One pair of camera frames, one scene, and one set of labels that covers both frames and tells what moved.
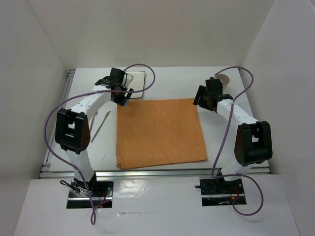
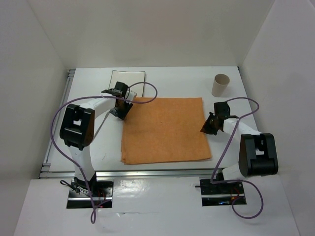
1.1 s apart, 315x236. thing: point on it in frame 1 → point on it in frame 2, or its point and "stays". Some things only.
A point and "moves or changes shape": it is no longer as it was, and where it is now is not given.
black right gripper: x=201 y=92 → x=206 y=128
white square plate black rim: x=137 y=84 stays
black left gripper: x=123 y=101 → x=122 y=114
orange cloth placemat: x=158 y=132 moves or changes shape
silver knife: x=100 y=126 stays
